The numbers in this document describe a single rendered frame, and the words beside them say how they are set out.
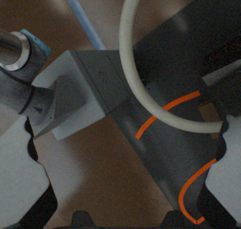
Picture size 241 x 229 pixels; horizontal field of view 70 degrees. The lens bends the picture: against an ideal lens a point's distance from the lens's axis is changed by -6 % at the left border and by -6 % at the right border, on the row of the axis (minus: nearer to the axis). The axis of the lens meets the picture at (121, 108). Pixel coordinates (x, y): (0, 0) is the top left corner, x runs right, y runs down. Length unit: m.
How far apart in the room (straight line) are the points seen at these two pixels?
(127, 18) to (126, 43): 0.05
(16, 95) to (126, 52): 0.56
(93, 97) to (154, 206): 1.73
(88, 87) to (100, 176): 1.58
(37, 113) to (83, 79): 0.28
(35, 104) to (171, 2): 1.32
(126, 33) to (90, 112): 0.64
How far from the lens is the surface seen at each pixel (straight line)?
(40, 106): 0.86
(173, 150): 1.87
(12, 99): 0.85
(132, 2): 0.40
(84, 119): 1.01
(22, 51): 0.75
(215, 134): 1.66
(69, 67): 0.99
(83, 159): 2.36
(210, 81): 1.05
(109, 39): 1.80
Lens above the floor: 1.65
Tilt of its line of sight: 63 degrees down
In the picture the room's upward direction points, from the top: 129 degrees counter-clockwise
